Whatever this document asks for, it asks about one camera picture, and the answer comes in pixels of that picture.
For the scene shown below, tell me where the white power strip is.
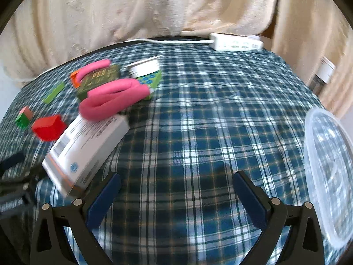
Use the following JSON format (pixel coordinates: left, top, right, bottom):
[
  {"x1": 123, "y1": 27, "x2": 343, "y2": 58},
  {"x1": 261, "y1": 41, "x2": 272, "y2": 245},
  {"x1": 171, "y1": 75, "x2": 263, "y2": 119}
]
[{"x1": 209, "y1": 32, "x2": 264, "y2": 51}]

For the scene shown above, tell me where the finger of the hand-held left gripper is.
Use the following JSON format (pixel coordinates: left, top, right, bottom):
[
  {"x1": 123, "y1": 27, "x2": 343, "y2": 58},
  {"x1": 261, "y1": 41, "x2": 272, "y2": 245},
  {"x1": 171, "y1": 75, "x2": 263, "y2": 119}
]
[{"x1": 0, "y1": 152, "x2": 26, "y2": 173}]

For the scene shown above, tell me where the green dotted toy block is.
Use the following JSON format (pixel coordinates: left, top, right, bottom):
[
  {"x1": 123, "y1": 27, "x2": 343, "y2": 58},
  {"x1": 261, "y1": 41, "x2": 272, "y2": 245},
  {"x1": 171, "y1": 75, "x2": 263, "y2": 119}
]
[
  {"x1": 43, "y1": 81, "x2": 65, "y2": 105},
  {"x1": 136, "y1": 70, "x2": 163, "y2": 101}
]

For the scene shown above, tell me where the pink foam hair curler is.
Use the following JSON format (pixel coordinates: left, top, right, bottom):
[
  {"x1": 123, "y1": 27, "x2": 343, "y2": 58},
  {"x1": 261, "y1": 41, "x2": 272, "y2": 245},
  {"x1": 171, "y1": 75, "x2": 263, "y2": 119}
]
[
  {"x1": 78, "y1": 59, "x2": 111, "y2": 87},
  {"x1": 79, "y1": 78, "x2": 152, "y2": 121}
]

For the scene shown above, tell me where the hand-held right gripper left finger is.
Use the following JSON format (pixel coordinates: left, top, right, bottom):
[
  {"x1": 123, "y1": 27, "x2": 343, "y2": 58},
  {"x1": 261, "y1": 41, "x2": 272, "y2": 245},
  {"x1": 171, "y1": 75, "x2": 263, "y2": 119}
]
[{"x1": 29, "y1": 171, "x2": 122, "y2": 265}]

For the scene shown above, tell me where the clear plastic bowl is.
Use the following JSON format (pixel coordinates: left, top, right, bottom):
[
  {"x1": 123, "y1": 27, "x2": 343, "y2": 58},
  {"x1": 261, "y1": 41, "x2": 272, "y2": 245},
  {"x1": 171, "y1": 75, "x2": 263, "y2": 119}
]
[{"x1": 303, "y1": 107, "x2": 353, "y2": 249}]

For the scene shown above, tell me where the white round jar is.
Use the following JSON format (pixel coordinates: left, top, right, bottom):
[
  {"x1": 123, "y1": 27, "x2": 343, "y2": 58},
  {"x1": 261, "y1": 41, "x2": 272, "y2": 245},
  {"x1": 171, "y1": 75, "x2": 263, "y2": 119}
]
[{"x1": 128, "y1": 55, "x2": 162, "y2": 78}]

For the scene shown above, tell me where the orange toy block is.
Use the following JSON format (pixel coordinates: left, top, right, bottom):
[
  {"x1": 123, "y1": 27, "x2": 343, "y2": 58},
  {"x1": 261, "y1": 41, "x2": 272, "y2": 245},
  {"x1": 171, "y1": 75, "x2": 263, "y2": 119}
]
[{"x1": 69, "y1": 70, "x2": 82, "y2": 89}]

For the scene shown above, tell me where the white tower heater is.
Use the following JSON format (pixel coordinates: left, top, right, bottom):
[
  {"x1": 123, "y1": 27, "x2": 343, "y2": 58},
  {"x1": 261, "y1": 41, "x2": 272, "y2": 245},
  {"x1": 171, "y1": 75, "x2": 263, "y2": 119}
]
[{"x1": 307, "y1": 56, "x2": 337, "y2": 96}]

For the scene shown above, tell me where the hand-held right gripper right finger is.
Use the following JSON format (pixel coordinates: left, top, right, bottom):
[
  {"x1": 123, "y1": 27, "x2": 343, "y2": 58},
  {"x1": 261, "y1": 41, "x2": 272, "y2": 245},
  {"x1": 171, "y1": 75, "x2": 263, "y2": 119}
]
[{"x1": 233, "y1": 170, "x2": 326, "y2": 265}]

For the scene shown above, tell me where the cream patterned curtain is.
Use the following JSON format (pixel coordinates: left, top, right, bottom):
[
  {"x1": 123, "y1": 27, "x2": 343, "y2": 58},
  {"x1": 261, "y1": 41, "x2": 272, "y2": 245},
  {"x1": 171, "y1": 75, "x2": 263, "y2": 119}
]
[
  {"x1": 272, "y1": 0, "x2": 353, "y2": 119},
  {"x1": 0, "y1": 0, "x2": 280, "y2": 80}
]

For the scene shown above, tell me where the dark green box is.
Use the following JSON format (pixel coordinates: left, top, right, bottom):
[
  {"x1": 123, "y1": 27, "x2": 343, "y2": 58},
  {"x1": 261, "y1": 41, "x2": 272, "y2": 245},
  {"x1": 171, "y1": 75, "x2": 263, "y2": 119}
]
[{"x1": 76, "y1": 64, "x2": 122, "y2": 101}]

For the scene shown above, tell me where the blue plaid tablecloth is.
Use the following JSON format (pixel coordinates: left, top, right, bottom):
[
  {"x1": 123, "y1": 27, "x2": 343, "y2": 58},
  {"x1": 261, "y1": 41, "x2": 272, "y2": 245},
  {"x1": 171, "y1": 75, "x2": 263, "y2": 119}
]
[{"x1": 0, "y1": 40, "x2": 353, "y2": 265}]

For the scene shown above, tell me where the white medicine box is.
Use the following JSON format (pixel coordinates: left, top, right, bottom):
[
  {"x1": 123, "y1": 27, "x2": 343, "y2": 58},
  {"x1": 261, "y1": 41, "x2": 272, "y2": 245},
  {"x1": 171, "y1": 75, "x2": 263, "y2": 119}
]
[{"x1": 42, "y1": 113, "x2": 130, "y2": 196}]

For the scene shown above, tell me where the red and green toy block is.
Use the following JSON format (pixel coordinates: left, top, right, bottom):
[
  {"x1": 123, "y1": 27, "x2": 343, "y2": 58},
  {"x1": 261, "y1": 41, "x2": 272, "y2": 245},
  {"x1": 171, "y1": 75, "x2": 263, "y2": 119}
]
[{"x1": 15, "y1": 106, "x2": 34, "y2": 130}]

